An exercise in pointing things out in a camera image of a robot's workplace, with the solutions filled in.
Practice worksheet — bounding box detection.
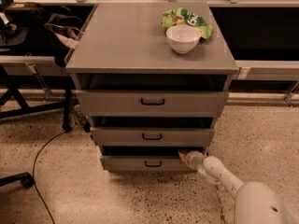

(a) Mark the grey bottom drawer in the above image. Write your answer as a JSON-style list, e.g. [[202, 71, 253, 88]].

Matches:
[[100, 146, 205, 172]]

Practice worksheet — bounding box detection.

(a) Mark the black desk with items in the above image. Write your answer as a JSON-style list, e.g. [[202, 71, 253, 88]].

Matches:
[[0, 2, 47, 53]]

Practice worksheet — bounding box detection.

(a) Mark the black chair base caster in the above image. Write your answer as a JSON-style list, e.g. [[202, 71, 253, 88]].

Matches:
[[0, 172, 34, 189]]

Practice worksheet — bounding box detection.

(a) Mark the black table stand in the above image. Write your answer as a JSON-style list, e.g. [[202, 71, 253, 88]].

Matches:
[[0, 65, 72, 133]]

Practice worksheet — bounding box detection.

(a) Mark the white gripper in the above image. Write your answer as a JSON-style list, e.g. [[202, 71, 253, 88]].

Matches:
[[178, 149, 205, 171]]

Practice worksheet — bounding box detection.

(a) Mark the dark bag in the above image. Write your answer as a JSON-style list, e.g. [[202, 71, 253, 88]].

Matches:
[[45, 13, 83, 67]]

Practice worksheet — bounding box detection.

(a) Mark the grey top drawer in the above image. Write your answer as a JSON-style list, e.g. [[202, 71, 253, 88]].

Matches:
[[77, 74, 228, 117]]

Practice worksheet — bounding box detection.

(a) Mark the white bowl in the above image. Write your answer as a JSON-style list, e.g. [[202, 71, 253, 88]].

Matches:
[[166, 25, 201, 54]]

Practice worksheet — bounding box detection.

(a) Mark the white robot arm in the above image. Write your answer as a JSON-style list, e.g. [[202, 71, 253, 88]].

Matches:
[[178, 149, 298, 224]]

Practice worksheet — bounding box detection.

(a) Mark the grey middle drawer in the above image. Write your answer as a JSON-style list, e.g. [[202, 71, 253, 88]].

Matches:
[[91, 117, 214, 147]]

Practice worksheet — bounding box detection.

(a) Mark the black cable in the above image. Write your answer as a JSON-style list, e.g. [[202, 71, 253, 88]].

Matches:
[[32, 129, 68, 224]]

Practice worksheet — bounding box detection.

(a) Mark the grey drawer cabinet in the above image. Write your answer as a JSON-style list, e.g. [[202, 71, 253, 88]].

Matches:
[[64, 0, 240, 173]]

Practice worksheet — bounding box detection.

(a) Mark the green snack bag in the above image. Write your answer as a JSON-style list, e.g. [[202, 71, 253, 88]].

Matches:
[[162, 7, 212, 39]]

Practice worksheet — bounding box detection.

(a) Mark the grey drawer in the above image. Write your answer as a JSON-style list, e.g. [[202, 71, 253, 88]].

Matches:
[[100, 146, 205, 172], [91, 117, 214, 147], [77, 74, 228, 117]]

